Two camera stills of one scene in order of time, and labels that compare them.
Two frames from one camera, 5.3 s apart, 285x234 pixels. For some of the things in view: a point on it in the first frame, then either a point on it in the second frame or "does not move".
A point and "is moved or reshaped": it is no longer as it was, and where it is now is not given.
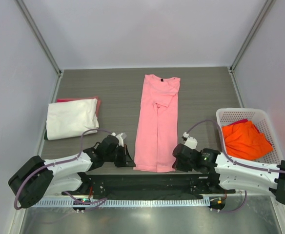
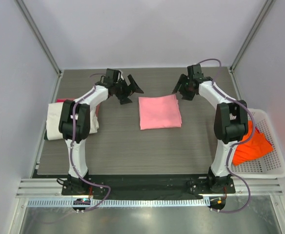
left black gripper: (126, 160) → (124, 99)
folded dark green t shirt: (45, 135) does not move
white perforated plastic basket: (260, 117) does not move
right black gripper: (178, 165) → (183, 79)
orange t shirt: (243, 140) does not move
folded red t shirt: (61, 100) does not move
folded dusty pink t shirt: (97, 107) does not move
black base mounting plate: (151, 185) does not move
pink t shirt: (156, 146) is moved or reshaped
